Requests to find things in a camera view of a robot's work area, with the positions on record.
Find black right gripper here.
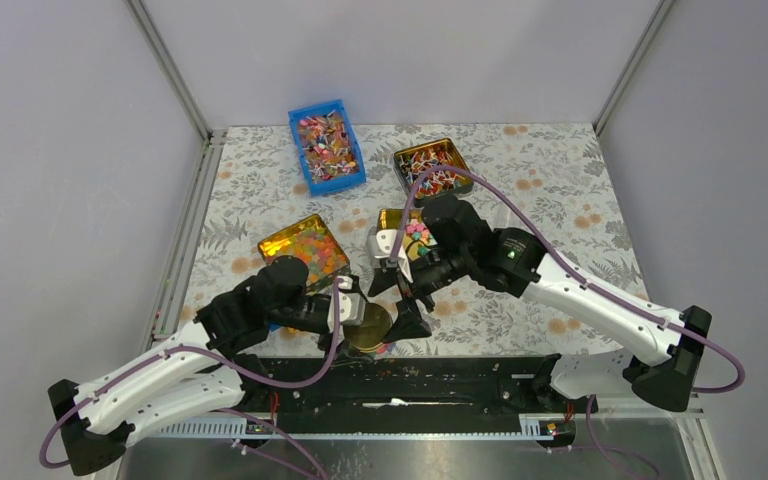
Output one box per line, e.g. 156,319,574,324
369,245,472,345

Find gold tin star candies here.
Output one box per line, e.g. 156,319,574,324
377,209,437,261

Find white round jar lid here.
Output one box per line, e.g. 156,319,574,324
343,303,393,353

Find clear plastic scoop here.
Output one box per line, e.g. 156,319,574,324
495,208,527,230

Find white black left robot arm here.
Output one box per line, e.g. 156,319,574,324
39,256,367,476

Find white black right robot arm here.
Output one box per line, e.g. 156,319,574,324
367,195,711,412

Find gold tin pastel candies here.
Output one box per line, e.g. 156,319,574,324
257,214,351,290

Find gold tin with lollipops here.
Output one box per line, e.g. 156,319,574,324
393,138,474,208

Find blue plastic candy bin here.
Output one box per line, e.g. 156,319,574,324
288,99,366,196

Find floral tablecloth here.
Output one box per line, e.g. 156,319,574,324
180,123,645,357

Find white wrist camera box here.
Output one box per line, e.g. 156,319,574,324
366,229,413,283
331,275,367,326

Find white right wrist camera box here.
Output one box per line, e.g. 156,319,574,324
366,229,413,283

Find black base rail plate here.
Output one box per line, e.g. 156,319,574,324
234,357,587,436

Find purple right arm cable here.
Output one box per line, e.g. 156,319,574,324
389,164,747,480

